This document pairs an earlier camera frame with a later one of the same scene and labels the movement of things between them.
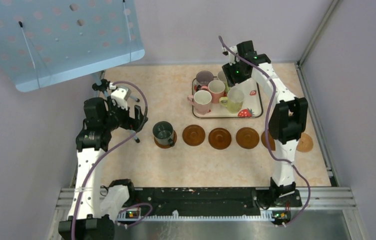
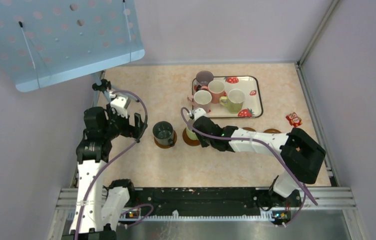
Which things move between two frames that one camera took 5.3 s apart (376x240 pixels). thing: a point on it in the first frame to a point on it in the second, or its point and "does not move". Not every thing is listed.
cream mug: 221,76 to 192,134
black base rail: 210,201 does not move
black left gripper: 130,123 to 134,132
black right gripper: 231,79 to 202,143
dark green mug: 164,133 does not move
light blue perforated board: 36,43 does not move
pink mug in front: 201,101 does not move
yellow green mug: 234,101 does not move
